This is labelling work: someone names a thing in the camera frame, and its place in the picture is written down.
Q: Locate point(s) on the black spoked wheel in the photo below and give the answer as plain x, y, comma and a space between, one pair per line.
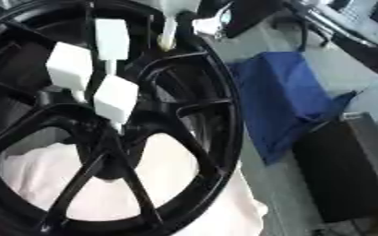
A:
208, 129

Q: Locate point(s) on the blue cloth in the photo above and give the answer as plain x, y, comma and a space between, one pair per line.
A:
283, 98

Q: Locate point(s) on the white cloth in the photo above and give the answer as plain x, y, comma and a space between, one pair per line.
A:
165, 172

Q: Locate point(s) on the black box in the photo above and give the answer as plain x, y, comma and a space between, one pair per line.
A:
343, 172

